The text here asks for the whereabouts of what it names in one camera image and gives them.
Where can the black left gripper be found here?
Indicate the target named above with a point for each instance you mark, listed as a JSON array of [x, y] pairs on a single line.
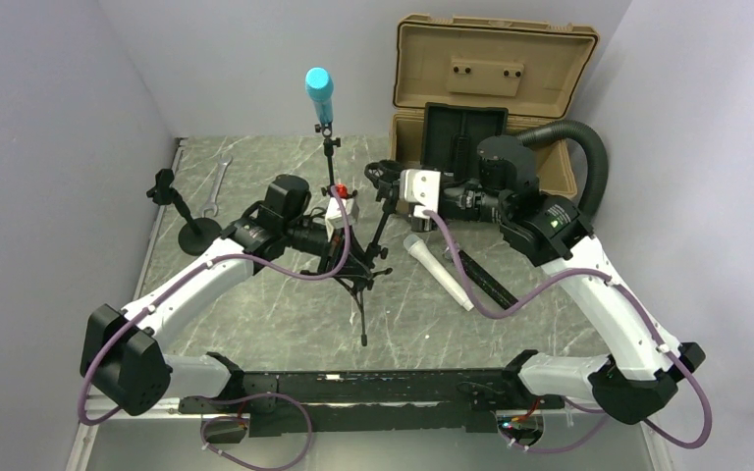
[[354, 265]]

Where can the black tripod stand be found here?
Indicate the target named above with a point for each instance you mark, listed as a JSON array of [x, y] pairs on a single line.
[[330, 144], [384, 176]]

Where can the white microphone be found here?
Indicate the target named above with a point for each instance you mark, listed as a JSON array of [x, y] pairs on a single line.
[[418, 249]]

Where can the black microphone silver grille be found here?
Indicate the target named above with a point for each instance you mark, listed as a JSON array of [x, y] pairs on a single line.
[[471, 270]]

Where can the black round base mic stand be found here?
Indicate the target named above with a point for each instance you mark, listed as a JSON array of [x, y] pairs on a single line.
[[196, 235]]

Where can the cyan microphone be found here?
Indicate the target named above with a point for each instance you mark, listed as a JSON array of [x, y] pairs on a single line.
[[319, 87]]

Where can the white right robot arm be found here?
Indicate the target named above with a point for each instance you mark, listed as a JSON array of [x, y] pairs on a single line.
[[644, 364]]

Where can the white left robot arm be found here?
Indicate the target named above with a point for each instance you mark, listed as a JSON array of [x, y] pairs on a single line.
[[123, 349]]

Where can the black tool tray insert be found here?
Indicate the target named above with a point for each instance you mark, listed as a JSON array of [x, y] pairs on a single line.
[[451, 135]]

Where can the tan plastic toolbox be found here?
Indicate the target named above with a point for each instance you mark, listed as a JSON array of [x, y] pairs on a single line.
[[531, 68]]

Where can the silver open-end wrench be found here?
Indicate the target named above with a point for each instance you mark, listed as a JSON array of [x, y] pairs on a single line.
[[210, 207]]

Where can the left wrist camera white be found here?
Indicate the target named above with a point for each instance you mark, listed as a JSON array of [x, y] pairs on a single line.
[[333, 218]]

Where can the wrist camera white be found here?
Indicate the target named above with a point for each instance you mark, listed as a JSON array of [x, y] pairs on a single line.
[[333, 218], [421, 189]]

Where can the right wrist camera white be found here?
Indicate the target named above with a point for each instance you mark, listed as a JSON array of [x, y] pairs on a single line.
[[421, 189]]

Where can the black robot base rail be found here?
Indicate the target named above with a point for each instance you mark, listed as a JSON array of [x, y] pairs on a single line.
[[275, 403]]

